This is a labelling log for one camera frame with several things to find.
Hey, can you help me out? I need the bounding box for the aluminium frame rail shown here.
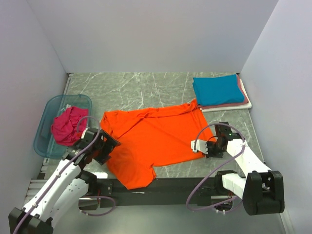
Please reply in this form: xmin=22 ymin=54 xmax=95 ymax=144
xmin=24 ymin=179 xmax=47 ymax=203

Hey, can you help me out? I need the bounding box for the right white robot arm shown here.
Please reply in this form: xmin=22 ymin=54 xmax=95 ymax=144
xmin=206 ymin=122 xmax=285 ymax=215

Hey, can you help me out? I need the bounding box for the magenta crumpled t shirt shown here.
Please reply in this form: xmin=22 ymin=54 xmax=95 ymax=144
xmin=51 ymin=106 xmax=89 ymax=147

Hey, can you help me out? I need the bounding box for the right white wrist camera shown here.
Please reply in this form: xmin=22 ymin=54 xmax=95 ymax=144
xmin=191 ymin=140 xmax=208 ymax=155

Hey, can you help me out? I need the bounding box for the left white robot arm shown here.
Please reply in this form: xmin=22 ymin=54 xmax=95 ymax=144
xmin=8 ymin=128 xmax=120 ymax=234

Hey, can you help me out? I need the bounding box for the pink folded t shirt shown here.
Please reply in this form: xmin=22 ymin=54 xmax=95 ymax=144
xmin=198 ymin=75 xmax=252 ymax=112

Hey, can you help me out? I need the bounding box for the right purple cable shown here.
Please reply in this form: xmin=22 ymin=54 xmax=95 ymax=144
xmin=186 ymin=123 xmax=246 ymax=214

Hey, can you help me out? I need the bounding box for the teal plastic bin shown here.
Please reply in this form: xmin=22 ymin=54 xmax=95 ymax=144
xmin=33 ymin=94 xmax=92 ymax=159

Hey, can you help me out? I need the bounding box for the orange t shirt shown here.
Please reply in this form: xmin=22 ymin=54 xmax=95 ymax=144
xmin=100 ymin=99 xmax=207 ymax=190

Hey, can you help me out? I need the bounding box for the white folded t shirt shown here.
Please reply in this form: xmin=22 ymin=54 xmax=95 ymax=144
xmin=200 ymin=76 xmax=252 ymax=112

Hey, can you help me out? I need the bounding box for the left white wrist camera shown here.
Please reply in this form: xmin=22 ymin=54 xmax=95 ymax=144
xmin=81 ymin=128 xmax=93 ymax=142

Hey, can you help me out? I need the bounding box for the blue folded t shirt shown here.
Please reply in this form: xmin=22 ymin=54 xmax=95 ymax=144
xmin=193 ymin=74 xmax=244 ymax=106

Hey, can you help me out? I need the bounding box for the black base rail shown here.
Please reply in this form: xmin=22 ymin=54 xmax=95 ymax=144
xmin=97 ymin=177 xmax=234 ymax=206

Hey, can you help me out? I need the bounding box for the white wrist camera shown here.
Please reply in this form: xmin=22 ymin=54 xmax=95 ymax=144
xmin=81 ymin=128 xmax=93 ymax=142
xmin=191 ymin=140 xmax=208 ymax=155

